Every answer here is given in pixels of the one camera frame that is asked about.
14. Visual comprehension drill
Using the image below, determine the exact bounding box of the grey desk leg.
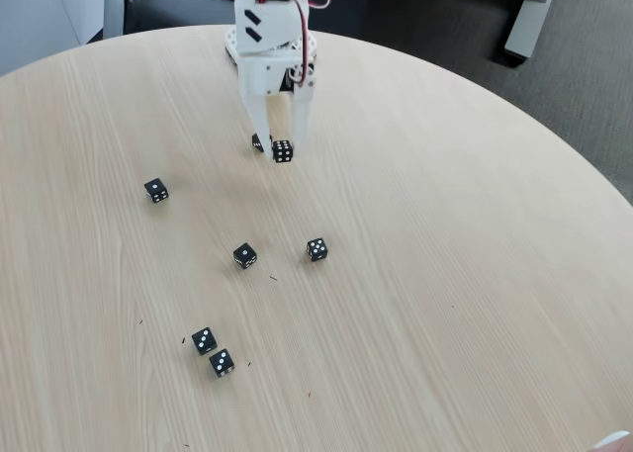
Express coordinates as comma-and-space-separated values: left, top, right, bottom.
503, 0, 561, 61

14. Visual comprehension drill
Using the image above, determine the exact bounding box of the white cabinet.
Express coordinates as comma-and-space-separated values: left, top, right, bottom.
0, 0, 108, 76

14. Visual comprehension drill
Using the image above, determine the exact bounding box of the black die showing six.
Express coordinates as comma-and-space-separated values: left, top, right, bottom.
271, 138, 296, 164

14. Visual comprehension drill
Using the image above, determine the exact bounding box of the person's hand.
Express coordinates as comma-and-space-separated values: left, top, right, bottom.
590, 429, 633, 452

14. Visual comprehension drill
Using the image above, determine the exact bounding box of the dark grey chair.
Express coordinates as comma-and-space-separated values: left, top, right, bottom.
122, 0, 234, 36

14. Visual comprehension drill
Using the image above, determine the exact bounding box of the black die showing five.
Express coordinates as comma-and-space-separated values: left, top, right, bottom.
306, 236, 329, 263

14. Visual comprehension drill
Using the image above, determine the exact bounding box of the black die showing three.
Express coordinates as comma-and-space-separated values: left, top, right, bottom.
191, 326, 219, 357
208, 347, 236, 380

